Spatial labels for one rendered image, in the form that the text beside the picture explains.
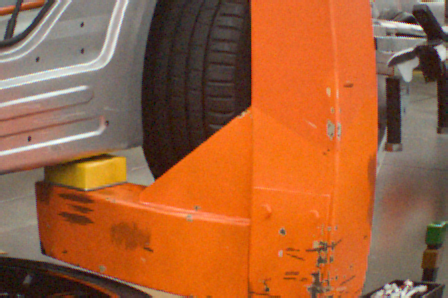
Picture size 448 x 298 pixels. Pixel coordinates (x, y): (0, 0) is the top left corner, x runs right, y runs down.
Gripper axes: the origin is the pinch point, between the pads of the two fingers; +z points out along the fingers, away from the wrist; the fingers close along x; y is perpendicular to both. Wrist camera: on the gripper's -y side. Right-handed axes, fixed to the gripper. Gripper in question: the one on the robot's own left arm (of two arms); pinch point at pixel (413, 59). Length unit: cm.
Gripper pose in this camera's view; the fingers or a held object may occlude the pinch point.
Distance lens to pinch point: 193.7
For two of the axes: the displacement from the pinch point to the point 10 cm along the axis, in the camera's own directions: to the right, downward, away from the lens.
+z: -5.7, 3.7, -7.4
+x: -7.6, 1.1, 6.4
